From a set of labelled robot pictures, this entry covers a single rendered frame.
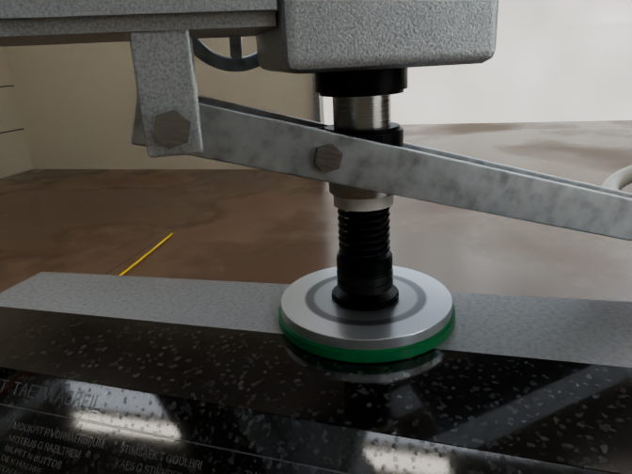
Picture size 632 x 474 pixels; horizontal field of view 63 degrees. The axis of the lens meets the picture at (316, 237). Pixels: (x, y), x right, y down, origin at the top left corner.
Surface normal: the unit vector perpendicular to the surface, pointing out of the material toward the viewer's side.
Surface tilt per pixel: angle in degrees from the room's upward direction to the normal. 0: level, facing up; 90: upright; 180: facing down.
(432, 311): 0
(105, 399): 45
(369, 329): 0
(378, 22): 90
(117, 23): 90
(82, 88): 90
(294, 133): 90
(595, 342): 0
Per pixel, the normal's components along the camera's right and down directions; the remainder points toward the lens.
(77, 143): -0.23, 0.33
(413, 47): 0.22, 0.31
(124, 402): -0.25, -0.43
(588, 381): -0.05, -0.94
